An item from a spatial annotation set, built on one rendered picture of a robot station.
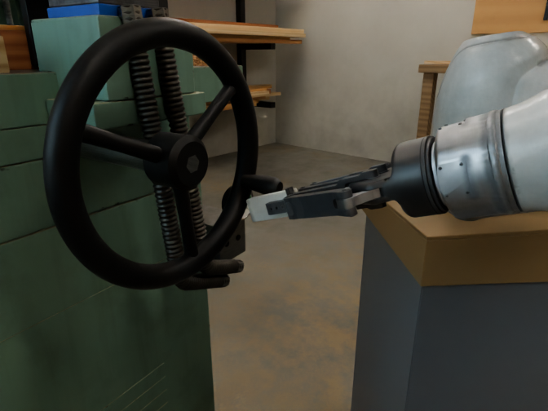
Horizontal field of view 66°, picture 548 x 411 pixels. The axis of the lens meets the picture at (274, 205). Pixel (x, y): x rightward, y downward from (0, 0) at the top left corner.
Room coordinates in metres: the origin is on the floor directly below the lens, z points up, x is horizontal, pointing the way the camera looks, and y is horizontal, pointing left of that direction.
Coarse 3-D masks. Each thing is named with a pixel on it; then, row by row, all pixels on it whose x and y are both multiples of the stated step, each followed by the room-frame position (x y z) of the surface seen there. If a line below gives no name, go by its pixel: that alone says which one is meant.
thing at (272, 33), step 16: (240, 0) 4.13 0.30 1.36; (240, 16) 4.13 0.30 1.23; (208, 32) 3.18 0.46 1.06; (224, 32) 3.30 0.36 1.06; (240, 32) 3.41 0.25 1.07; (256, 32) 3.55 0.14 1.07; (272, 32) 3.70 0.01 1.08; (288, 32) 4.00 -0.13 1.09; (240, 48) 4.14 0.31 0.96; (256, 48) 4.00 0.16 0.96; (272, 48) 3.91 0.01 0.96; (240, 64) 4.14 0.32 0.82; (256, 96) 3.65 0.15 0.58
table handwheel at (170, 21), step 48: (96, 48) 0.38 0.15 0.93; (144, 48) 0.42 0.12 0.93; (192, 48) 0.47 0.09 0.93; (96, 96) 0.37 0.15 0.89; (240, 96) 0.53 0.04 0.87; (48, 144) 0.34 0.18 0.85; (96, 144) 0.37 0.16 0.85; (144, 144) 0.41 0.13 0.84; (192, 144) 0.44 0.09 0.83; (240, 144) 0.55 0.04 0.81; (48, 192) 0.33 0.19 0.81; (240, 192) 0.53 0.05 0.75; (96, 240) 0.35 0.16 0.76; (192, 240) 0.46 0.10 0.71; (144, 288) 0.39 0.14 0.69
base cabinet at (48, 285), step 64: (0, 256) 0.45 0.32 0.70; (64, 256) 0.51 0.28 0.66; (128, 256) 0.59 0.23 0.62; (0, 320) 0.43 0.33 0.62; (64, 320) 0.49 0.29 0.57; (128, 320) 0.57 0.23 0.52; (192, 320) 0.69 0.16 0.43; (0, 384) 0.42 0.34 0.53; (64, 384) 0.48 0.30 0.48; (128, 384) 0.56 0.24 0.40; (192, 384) 0.68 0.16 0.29
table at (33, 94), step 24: (24, 72) 0.53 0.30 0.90; (48, 72) 0.53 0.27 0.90; (0, 96) 0.48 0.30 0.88; (24, 96) 0.50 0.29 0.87; (48, 96) 0.52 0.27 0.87; (192, 96) 0.59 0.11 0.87; (0, 120) 0.47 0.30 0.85; (24, 120) 0.49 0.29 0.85; (96, 120) 0.47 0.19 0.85; (120, 120) 0.49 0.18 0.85
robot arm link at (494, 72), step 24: (480, 48) 0.68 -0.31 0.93; (504, 48) 0.66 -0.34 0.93; (528, 48) 0.65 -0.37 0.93; (456, 72) 0.69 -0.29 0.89; (480, 72) 0.66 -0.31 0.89; (504, 72) 0.64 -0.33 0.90; (528, 72) 0.64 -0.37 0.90; (456, 96) 0.68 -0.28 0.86; (480, 96) 0.65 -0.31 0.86; (504, 96) 0.64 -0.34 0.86; (528, 96) 0.63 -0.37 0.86; (456, 120) 0.67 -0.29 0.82
